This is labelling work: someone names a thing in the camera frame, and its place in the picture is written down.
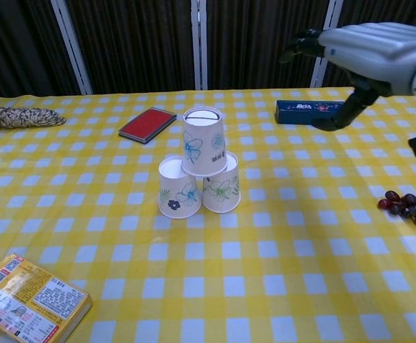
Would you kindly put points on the yellow printed carton box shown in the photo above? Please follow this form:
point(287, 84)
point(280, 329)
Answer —
point(29, 303)

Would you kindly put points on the paper cup with line mark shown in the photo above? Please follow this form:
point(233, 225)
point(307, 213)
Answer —
point(202, 143)

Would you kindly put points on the paper cup with green flower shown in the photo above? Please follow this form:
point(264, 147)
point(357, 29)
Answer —
point(222, 189)

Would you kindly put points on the white partition post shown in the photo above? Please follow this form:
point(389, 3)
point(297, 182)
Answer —
point(72, 50)
point(199, 43)
point(333, 10)

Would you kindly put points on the dark blue printed box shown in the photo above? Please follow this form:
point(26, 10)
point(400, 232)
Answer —
point(301, 110)

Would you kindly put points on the dark red grape bunch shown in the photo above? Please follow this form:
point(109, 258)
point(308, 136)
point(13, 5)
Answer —
point(411, 209)

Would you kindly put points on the paper cup with dark flower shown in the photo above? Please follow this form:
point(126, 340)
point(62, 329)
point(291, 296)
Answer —
point(177, 193)

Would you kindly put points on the red stamp pad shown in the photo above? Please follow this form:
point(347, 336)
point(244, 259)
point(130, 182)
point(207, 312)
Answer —
point(147, 125)

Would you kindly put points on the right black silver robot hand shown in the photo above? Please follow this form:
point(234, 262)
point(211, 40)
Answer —
point(372, 50)

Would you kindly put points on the yellow white checkered tablecloth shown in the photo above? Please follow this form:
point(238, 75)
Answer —
point(265, 250)

